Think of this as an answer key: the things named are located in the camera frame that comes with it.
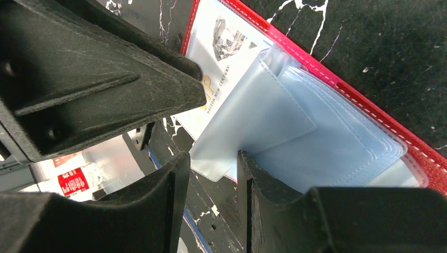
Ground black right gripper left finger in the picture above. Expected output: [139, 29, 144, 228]
[1, 151, 190, 252]

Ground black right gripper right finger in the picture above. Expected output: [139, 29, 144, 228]
[237, 151, 446, 252]

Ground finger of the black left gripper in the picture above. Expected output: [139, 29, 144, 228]
[1, 1, 206, 163]

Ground red leather card holder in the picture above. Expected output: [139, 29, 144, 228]
[182, 1, 446, 194]

